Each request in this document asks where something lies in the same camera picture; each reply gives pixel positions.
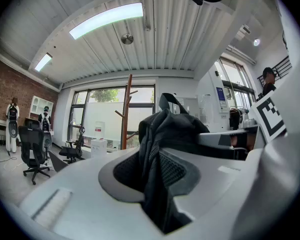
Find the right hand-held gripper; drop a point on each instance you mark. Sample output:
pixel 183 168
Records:
pixel 270 116

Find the black office chair with headrest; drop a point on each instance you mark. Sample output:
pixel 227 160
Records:
pixel 73 149

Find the wooden coat stand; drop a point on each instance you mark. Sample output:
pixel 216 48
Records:
pixel 127 104

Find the tall side window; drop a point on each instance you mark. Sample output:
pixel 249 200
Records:
pixel 233 71

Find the long ceiling light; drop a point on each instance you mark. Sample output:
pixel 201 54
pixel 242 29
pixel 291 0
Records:
pixel 107 19

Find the round ceiling spotlight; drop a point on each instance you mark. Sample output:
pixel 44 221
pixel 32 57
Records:
pixel 256 42

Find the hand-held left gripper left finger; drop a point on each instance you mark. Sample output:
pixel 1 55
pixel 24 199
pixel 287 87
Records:
pixel 80 204

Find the black framed window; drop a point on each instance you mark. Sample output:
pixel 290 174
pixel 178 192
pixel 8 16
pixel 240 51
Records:
pixel 107 116

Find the clear water bottle red label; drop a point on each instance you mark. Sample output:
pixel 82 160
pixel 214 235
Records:
pixel 100 129

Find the round metal ceiling fixture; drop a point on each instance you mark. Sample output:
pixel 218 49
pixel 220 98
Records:
pixel 127 39

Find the grey metal locker cabinet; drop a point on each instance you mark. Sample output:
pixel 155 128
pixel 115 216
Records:
pixel 190 106

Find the black mesh office chair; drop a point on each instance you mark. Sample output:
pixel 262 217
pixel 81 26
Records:
pixel 31 144

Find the black fabric bag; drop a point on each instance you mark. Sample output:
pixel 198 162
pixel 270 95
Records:
pixel 165 129

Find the person's white shirt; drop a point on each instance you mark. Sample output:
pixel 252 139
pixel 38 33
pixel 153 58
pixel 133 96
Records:
pixel 285 184

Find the white arched shelf cabinet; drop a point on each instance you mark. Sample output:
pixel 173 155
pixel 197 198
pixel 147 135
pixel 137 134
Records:
pixel 38 106

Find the black metal railing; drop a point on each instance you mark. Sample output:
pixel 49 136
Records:
pixel 281 67

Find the short ceiling light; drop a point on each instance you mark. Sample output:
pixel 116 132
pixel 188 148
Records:
pixel 43 62

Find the blue wall poster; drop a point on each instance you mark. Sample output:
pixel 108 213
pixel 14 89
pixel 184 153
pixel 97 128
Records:
pixel 221 96

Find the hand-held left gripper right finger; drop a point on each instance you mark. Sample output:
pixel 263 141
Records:
pixel 215 189

